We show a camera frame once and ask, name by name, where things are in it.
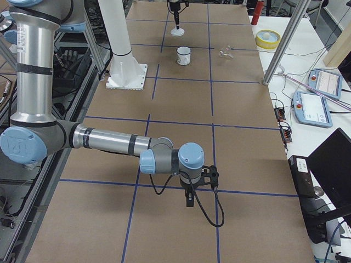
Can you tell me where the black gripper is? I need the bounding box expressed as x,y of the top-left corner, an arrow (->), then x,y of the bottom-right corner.
182,183 -> 195,207

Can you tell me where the white ceramic lid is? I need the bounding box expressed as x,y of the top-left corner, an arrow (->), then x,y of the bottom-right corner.
170,27 -> 185,37

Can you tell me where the clear glass funnel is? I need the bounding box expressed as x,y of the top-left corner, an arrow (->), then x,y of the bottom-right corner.
219,45 -> 234,59

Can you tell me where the white enamel mug blue rim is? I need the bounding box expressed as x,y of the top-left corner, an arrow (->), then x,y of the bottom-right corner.
177,46 -> 191,66

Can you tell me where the red cylinder bottle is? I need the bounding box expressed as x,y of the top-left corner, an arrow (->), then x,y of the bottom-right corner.
251,0 -> 264,25

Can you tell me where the yellow tape roll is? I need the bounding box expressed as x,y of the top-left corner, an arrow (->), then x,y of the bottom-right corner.
255,30 -> 281,49

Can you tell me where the black computer box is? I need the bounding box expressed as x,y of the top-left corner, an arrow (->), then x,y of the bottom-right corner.
288,155 -> 316,198

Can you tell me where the lower orange black adapter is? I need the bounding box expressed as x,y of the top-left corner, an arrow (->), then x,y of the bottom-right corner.
280,127 -> 292,143

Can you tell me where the orange black adapter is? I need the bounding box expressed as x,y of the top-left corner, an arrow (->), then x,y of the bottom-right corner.
280,127 -> 292,143
274,107 -> 286,121

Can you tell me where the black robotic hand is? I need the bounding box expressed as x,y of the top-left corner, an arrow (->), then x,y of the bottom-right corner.
55,49 -> 83,72

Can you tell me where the upper orange black adapter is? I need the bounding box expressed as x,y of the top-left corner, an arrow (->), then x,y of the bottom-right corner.
274,107 -> 286,121

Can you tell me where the lower teach pendant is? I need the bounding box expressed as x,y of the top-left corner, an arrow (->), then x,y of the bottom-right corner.
293,91 -> 333,128

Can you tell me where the teach pendant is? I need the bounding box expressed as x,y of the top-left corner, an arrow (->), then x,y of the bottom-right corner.
308,69 -> 342,100
293,91 -> 333,128

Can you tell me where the wooden plank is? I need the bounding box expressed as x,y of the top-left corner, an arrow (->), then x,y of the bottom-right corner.
323,24 -> 351,67

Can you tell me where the upper teach pendant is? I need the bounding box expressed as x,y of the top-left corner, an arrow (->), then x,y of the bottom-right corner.
308,69 -> 342,100

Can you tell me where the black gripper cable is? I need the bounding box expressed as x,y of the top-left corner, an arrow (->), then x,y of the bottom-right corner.
149,171 -> 225,228

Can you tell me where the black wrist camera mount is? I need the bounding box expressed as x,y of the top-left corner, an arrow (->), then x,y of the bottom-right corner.
199,165 -> 219,190

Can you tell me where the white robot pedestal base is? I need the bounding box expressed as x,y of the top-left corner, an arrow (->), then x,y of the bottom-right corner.
98,0 -> 148,90

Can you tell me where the aluminium frame post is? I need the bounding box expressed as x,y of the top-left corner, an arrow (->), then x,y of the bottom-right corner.
263,0 -> 311,85

